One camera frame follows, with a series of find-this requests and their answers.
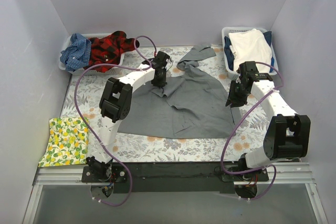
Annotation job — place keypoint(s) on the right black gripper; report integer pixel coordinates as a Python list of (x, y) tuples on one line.
[(234, 97)]

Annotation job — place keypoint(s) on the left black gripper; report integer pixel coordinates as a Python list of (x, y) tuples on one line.
[(159, 80)]

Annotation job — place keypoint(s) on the grey long sleeve shirt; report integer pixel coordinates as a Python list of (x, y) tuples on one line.
[(192, 105)]

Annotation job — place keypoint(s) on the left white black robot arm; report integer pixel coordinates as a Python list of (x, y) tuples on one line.
[(115, 105)]

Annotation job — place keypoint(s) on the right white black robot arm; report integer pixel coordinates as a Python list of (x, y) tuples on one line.
[(287, 136)]

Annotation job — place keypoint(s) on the dark blue folded garment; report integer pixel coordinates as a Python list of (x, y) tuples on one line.
[(229, 54)]

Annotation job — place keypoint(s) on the left white plastic basket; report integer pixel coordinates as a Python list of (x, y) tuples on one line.
[(113, 70)]

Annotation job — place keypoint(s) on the white plastic basket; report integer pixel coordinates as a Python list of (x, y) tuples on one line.
[(228, 54), (113, 70)]

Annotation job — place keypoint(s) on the white folded shirt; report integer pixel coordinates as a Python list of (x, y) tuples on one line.
[(252, 48)]

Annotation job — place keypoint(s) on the red black plaid shirt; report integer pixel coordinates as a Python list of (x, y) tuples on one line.
[(110, 48)]

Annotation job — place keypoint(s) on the right white plastic basket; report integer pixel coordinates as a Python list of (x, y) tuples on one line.
[(228, 54)]

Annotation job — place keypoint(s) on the blue checked shirt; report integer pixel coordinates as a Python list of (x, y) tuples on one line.
[(77, 54)]

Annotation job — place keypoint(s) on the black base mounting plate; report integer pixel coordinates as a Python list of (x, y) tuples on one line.
[(164, 177)]

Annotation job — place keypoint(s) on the lemon print cloth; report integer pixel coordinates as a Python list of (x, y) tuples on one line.
[(67, 144)]

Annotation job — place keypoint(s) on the aluminium frame rail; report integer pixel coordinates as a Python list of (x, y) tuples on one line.
[(287, 173)]

